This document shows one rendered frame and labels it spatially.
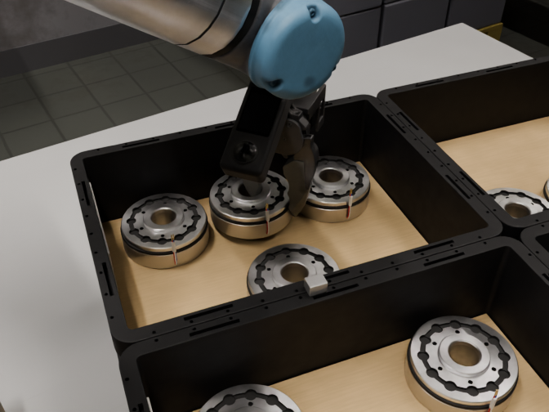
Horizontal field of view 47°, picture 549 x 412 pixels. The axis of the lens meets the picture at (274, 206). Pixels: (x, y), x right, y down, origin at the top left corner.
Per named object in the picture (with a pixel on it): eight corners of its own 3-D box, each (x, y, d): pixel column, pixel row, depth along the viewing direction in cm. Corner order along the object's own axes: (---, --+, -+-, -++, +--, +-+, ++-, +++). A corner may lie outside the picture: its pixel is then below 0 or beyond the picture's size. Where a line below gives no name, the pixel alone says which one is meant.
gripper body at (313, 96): (326, 127, 77) (332, 33, 69) (301, 167, 71) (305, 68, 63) (267, 115, 79) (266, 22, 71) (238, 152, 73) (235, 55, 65)
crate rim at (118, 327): (118, 365, 55) (113, 348, 53) (71, 170, 76) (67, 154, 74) (506, 248, 66) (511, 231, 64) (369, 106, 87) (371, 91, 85)
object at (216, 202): (225, 231, 74) (225, 227, 73) (199, 183, 81) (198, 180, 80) (305, 208, 76) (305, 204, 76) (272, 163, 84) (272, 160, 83)
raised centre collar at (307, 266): (285, 298, 66) (285, 294, 66) (263, 269, 70) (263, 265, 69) (325, 283, 68) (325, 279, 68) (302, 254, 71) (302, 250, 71)
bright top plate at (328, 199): (311, 214, 77) (311, 211, 77) (278, 168, 85) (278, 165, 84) (383, 194, 80) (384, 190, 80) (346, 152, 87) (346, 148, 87)
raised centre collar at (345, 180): (321, 194, 80) (321, 190, 79) (305, 172, 83) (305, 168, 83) (356, 185, 81) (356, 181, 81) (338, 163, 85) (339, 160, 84)
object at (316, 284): (309, 297, 57) (310, 288, 57) (303, 286, 58) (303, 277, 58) (328, 292, 58) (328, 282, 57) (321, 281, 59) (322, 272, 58)
